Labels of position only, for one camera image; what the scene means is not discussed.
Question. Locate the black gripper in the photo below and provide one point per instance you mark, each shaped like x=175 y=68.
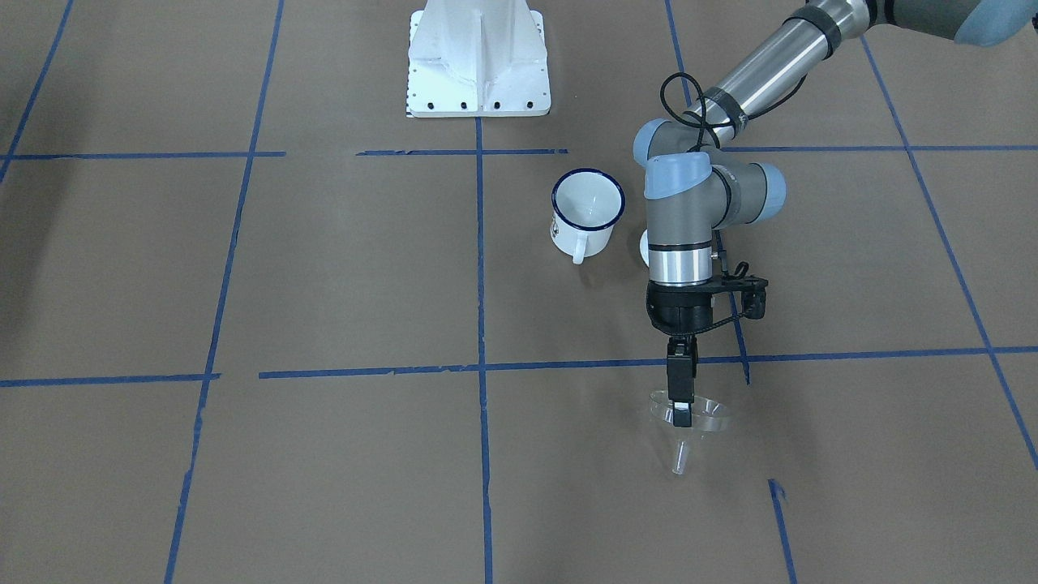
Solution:
x=678 y=311

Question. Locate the clear plastic funnel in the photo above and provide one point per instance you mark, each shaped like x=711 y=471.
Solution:
x=689 y=423

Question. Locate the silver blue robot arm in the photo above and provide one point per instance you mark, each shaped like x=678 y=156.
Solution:
x=693 y=189

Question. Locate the white enamel cup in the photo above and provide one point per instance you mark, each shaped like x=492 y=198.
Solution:
x=586 y=204

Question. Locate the white round lid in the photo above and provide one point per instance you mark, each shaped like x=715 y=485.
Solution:
x=643 y=247

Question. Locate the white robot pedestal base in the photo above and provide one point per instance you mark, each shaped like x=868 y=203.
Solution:
x=477 y=58

